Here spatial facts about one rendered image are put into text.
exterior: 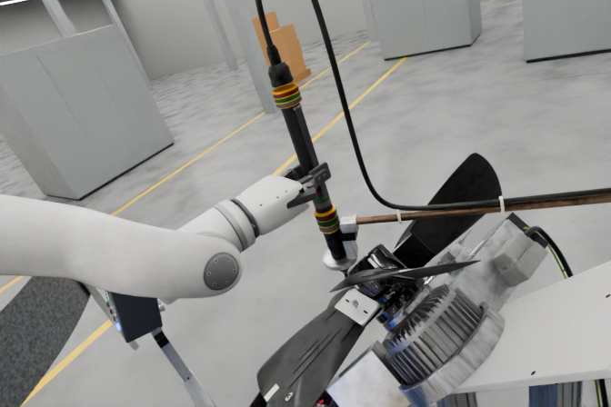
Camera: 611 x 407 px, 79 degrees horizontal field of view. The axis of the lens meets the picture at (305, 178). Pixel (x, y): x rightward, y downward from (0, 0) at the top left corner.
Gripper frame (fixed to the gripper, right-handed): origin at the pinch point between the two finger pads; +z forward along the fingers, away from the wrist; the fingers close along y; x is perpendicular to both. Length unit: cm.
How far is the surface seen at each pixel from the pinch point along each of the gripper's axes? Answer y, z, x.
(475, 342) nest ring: 22.5, 7.7, -36.8
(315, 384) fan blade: 5.9, -18.0, -34.6
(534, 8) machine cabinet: -178, 527, -84
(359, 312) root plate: 1.6, -1.0, -34.6
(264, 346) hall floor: -122, 4, -153
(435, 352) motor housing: 16.9, 2.7, -39.3
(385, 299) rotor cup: 3.5, 5.5, -35.2
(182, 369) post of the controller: -52, -36, -63
